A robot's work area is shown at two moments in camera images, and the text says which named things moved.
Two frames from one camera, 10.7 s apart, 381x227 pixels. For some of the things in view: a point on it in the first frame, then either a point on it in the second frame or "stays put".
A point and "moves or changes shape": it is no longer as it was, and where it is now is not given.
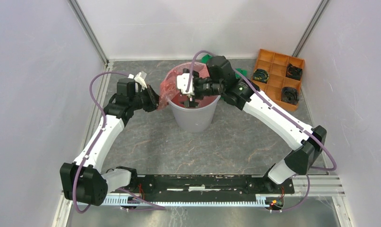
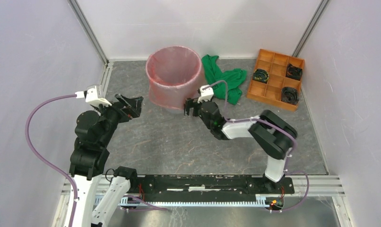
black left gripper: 153,98 → 126,113
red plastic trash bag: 168,92 moves or changes shape
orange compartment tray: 279,77 stays put
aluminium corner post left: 88,30 stays put
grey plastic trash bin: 195,120 → 173,110
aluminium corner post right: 314,21 stays put
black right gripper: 189,104 → 191,102
